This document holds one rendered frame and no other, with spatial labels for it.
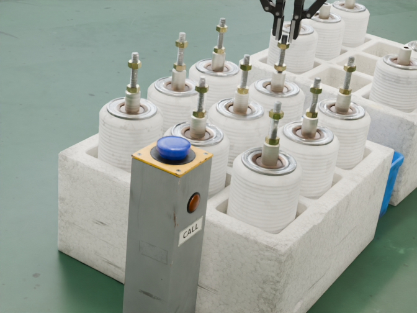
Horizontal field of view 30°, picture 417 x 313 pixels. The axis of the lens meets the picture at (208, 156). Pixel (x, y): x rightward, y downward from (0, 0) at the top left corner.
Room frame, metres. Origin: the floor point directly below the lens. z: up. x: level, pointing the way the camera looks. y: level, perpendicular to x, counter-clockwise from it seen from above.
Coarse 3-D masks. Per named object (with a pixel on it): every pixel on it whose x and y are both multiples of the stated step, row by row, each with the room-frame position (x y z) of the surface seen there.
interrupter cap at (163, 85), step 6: (162, 78) 1.18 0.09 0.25; (168, 78) 1.18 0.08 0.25; (186, 78) 1.19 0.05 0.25; (156, 84) 1.15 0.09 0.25; (162, 84) 1.15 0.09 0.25; (168, 84) 1.16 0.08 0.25; (186, 84) 1.17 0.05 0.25; (192, 84) 1.17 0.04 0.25; (162, 90) 1.13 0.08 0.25; (168, 90) 1.13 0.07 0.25; (174, 90) 1.14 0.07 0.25; (180, 90) 1.15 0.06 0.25; (186, 90) 1.15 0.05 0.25; (192, 90) 1.14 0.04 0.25; (174, 96) 1.12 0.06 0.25; (180, 96) 1.12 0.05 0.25; (186, 96) 1.12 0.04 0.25
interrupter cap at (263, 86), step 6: (264, 78) 1.23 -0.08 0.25; (270, 78) 1.23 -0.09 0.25; (258, 84) 1.20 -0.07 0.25; (264, 84) 1.20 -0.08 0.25; (270, 84) 1.21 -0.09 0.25; (288, 84) 1.21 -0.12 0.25; (294, 84) 1.21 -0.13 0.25; (258, 90) 1.18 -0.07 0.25; (264, 90) 1.18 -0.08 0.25; (270, 90) 1.19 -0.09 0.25; (288, 90) 1.19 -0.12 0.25; (294, 90) 1.19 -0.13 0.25; (276, 96) 1.16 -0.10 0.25; (282, 96) 1.16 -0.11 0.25; (288, 96) 1.16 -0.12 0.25
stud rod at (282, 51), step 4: (284, 36) 1.19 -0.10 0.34; (284, 40) 1.19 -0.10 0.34; (280, 48) 1.19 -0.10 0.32; (280, 52) 1.19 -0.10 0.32; (284, 52) 1.19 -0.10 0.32; (280, 56) 1.19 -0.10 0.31; (284, 56) 1.20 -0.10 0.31; (280, 60) 1.19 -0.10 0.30; (280, 64) 1.19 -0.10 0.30; (280, 72) 1.19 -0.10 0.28
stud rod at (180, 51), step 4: (180, 32) 1.16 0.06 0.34; (180, 36) 1.15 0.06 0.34; (184, 36) 1.15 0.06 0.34; (180, 40) 1.15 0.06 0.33; (184, 40) 1.15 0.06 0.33; (180, 48) 1.15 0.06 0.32; (180, 52) 1.15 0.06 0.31; (180, 56) 1.15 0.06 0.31; (180, 60) 1.15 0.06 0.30; (180, 64) 1.15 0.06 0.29
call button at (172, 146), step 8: (168, 136) 0.82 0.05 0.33; (176, 136) 0.82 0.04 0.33; (160, 144) 0.80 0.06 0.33; (168, 144) 0.80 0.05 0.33; (176, 144) 0.80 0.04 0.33; (184, 144) 0.80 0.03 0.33; (160, 152) 0.79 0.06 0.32; (168, 152) 0.79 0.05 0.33; (176, 152) 0.79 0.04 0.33; (184, 152) 0.79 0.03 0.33
